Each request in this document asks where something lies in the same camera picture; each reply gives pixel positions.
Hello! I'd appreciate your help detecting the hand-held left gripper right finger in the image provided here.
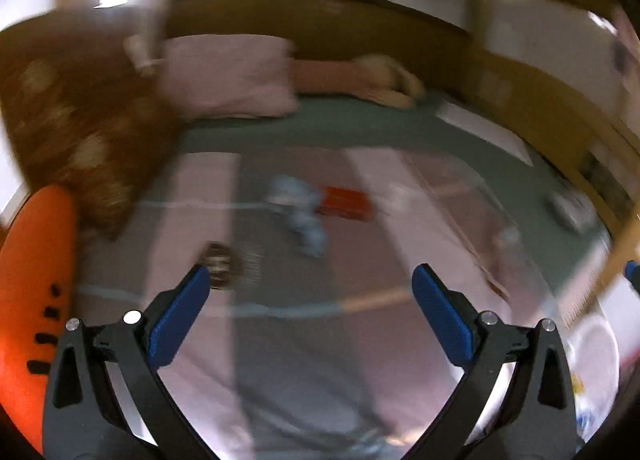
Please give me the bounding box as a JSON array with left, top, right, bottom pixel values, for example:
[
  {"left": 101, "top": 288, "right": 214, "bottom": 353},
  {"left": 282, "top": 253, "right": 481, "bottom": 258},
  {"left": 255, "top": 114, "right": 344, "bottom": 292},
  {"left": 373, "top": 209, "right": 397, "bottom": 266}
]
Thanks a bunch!
[{"left": 411, "top": 263, "right": 587, "bottom": 460}]

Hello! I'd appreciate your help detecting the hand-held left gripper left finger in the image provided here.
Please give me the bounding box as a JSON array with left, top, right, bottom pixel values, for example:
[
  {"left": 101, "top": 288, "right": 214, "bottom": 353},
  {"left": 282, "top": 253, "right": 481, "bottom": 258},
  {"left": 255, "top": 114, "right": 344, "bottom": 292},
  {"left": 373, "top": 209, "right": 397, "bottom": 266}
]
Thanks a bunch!
[{"left": 42, "top": 265, "right": 213, "bottom": 460}]

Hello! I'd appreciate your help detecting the white plastic bag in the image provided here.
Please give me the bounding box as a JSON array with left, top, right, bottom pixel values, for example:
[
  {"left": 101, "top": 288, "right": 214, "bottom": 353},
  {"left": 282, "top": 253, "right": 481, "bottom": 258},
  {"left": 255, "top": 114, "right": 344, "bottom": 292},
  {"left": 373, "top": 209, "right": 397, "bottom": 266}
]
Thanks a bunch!
[{"left": 565, "top": 314, "right": 622, "bottom": 443}]

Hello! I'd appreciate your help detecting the round dark printed wrapper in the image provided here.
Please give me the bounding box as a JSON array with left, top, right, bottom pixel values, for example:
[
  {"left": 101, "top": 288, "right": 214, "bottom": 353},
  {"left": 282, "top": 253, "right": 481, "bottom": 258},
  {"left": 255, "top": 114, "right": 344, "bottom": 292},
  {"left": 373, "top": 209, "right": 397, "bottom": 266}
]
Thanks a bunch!
[{"left": 202, "top": 241, "right": 244, "bottom": 289}]

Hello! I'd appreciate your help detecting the white crumpled wrapper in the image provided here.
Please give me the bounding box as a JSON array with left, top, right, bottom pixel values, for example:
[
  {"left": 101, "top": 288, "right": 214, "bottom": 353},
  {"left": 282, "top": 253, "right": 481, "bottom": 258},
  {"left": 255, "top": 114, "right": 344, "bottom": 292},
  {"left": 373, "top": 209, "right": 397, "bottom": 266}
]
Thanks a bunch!
[{"left": 549, "top": 189, "right": 597, "bottom": 231}]

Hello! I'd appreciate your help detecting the plaid pink blanket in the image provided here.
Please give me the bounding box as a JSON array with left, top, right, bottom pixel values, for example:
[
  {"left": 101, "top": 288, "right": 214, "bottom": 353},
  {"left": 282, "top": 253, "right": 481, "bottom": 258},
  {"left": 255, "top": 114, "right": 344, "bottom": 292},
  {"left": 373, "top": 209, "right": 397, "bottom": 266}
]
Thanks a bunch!
[{"left": 75, "top": 147, "right": 601, "bottom": 460}]

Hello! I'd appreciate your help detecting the red flat packet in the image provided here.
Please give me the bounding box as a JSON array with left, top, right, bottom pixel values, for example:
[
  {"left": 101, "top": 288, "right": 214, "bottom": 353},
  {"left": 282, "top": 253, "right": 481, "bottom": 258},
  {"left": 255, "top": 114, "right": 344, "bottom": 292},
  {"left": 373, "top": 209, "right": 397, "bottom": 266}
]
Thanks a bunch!
[{"left": 317, "top": 185, "right": 373, "bottom": 222}]

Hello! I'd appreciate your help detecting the white paper sheet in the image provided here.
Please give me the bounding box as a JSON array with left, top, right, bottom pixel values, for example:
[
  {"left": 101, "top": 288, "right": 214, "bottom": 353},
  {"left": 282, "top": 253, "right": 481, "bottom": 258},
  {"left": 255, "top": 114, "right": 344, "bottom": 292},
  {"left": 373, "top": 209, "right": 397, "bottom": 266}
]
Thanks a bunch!
[{"left": 435, "top": 100, "right": 534, "bottom": 167}]

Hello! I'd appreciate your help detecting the red floral cushion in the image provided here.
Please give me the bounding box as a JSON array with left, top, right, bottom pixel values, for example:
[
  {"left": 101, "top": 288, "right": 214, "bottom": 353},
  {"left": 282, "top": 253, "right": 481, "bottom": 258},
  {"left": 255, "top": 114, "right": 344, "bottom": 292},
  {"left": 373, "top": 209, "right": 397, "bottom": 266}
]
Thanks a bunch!
[{"left": 0, "top": 10, "right": 187, "bottom": 241}]

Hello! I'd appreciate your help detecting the green bedspread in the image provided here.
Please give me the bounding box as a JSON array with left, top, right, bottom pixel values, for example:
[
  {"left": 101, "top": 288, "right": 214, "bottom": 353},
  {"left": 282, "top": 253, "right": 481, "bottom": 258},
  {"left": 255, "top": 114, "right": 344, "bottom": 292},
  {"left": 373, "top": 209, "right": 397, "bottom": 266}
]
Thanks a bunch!
[{"left": 175, "top": 90, "right": 617, "bottom": 261}]

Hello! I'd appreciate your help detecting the pink pillow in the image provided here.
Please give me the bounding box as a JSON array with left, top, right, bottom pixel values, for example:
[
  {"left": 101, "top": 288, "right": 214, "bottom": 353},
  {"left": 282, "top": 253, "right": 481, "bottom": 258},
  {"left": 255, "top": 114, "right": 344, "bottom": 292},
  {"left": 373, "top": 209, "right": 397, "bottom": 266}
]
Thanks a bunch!
[{"left": 162, "top": 34, "right": 301, "bottom": 121}]

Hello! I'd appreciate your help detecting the striped plush toy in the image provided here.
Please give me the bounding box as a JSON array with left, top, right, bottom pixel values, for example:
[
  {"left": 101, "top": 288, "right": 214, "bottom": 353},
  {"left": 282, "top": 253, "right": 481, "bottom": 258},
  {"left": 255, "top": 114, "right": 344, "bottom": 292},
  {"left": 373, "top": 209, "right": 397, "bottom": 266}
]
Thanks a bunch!
[{"left": 290, "top": 54, "right": 427, "bottom": 109}]

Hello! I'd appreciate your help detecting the hanging pale cloth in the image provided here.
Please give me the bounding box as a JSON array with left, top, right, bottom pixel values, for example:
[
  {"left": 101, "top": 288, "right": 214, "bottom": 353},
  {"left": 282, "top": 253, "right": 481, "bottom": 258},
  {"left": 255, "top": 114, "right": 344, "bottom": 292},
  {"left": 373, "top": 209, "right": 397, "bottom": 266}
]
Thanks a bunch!
[{"left": 124, "top": 34, "right": 167, "bottom": 76}]

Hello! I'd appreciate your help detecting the wooden headboard cabinet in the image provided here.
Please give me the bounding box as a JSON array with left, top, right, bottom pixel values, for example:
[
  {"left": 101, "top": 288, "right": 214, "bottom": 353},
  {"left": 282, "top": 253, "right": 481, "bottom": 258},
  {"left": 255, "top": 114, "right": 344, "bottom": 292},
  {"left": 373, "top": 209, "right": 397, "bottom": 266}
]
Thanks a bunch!
[{"left": 167, "top": 0, "right": 475, "bottom": 96}]

